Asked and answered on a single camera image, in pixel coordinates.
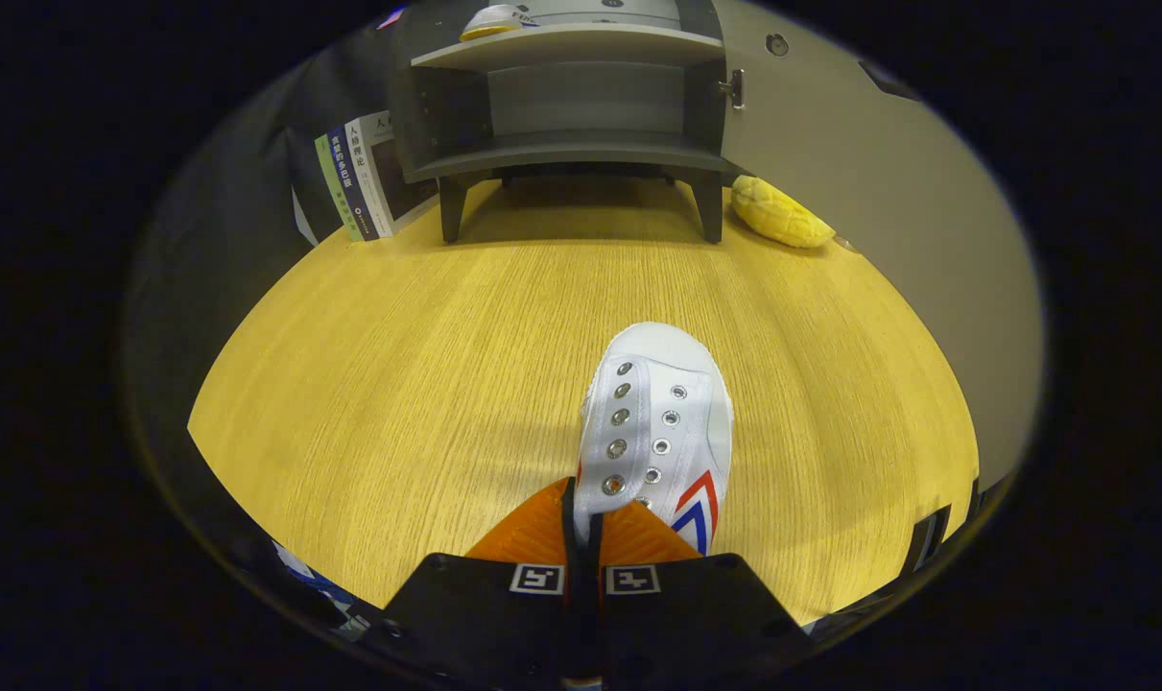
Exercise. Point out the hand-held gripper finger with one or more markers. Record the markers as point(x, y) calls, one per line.
point(594, 576)
point(573, 614)

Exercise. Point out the white canvas shoe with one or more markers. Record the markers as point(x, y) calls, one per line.
point(494, 21)
point(657, 403)

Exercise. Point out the dark grey shoe cabinet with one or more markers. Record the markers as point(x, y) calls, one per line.
point(580, 154)

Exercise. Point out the metal cabinet hinge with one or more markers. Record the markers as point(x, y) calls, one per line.
point(734, 88)

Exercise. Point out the blue white patterned item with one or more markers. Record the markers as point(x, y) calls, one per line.
point(307, 571)

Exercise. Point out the yellow bread bun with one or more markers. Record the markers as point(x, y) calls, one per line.
point(782, 216)

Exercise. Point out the blue spine book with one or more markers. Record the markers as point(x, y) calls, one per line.
point(350, 178)

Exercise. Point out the white cover book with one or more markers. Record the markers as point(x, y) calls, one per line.
point(374, 154)

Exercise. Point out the black backdrop cloth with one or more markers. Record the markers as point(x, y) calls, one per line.
point(245, 192)

